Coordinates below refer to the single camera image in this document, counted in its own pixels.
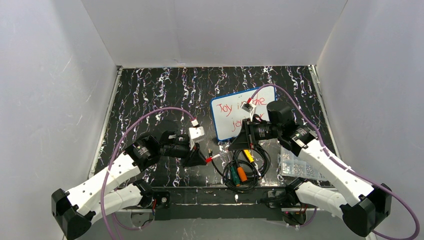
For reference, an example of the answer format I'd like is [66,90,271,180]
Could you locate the yellow handled screwdriver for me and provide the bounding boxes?
[243,149,261,176]

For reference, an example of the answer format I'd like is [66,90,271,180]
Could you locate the blue framed whiteboard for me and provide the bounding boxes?
[210,86,276,141]

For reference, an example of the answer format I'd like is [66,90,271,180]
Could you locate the clear plastic screw box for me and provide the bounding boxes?
[278,147,327,181]

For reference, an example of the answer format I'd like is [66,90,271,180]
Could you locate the coiled black cable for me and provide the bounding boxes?
[207,147,272,192]

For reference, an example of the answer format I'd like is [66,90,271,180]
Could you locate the green handled screwdriver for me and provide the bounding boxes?
[227,155,241,187]

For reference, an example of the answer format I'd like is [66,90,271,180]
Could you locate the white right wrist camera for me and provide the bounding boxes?
[241,101,256,122]

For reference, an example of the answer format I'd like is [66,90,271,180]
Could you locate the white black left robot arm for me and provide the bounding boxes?
[51,126,208,240]

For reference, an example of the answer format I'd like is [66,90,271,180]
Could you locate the orange handled screwdriver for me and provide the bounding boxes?
[233,156,248,183]

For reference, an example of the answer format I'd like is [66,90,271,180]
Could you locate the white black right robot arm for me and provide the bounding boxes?
[228,99,392,237]

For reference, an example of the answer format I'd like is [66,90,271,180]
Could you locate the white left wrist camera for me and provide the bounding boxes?
[188,119,206,143]

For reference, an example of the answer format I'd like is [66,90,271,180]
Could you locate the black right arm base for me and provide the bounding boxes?
[257,189,318,228]

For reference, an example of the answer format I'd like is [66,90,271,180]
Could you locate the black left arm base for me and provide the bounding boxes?
[130,190,171,229]

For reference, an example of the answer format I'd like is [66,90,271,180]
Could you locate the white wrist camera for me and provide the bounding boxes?
[241,101,256,122]
[188,119,206,143]

